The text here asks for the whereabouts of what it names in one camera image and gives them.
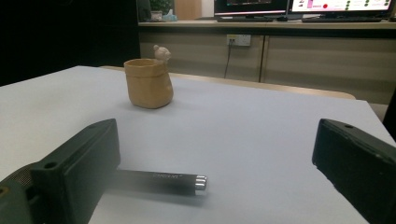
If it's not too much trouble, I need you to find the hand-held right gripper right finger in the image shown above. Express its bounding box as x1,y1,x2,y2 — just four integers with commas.
312,118,396,224

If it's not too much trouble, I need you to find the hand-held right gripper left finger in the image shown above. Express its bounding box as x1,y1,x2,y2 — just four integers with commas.
29,118,121,224

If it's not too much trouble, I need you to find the black handled comb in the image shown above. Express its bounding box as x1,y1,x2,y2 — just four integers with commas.
115,169,208,197

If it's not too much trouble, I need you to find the tan cup with small figurine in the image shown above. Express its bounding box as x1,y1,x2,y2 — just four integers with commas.
123,44,175,110

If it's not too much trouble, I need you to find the beige office desk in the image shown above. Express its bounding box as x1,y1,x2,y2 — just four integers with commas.
138,20,396,105

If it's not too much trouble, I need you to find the light wooden table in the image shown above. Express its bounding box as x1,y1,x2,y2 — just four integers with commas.
99,64,357,101

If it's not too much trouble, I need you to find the black keyboard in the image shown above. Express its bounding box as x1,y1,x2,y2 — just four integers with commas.
301,17,383,23
216,16,278,23

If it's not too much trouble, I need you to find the bright computer monitor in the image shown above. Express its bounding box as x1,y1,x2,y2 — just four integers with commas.
289,0,394,15

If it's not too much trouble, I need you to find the light blue tissue box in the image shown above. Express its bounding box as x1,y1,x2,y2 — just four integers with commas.
162,8,178,22

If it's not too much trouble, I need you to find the potted green plant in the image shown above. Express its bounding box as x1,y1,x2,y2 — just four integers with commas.
148,0,174,22

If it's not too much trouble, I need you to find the dark computer monitor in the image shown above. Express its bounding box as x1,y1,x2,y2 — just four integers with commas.
213,0,290,17

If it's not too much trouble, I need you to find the black power cable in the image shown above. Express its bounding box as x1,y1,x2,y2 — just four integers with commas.
223,41,233,79

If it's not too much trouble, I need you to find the white wall socket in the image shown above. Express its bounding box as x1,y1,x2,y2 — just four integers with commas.
226,34,252,48

